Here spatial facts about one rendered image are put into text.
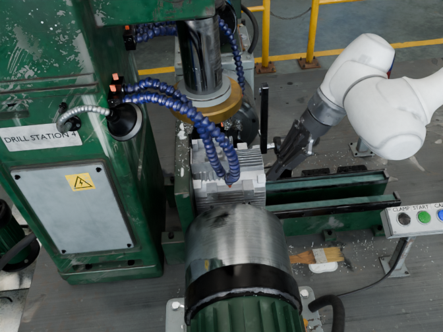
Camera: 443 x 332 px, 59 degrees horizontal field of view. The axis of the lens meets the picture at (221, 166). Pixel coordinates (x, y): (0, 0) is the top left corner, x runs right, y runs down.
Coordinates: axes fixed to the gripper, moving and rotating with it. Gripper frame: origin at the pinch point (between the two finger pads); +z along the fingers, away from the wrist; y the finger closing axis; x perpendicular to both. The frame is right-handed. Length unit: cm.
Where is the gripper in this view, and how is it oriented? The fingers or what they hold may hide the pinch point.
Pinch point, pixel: (276, 170)
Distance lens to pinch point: 107.3
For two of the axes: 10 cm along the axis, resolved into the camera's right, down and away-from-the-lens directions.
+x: 8.9, 2.7, 3.6
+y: 0.7, 7.0, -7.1
